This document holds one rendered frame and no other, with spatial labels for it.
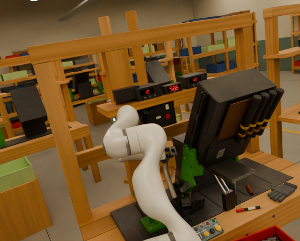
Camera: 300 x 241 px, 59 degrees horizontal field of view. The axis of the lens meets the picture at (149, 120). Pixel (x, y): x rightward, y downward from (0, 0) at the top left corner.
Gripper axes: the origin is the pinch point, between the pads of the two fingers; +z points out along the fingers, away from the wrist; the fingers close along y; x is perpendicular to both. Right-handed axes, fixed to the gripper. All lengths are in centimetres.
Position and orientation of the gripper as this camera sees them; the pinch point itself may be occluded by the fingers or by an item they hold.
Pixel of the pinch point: (170, 152)
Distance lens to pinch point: 153.7
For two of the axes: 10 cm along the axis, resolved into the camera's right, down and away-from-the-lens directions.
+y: -2.2, -8.3, 5.1
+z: 8.8, 0.6, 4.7
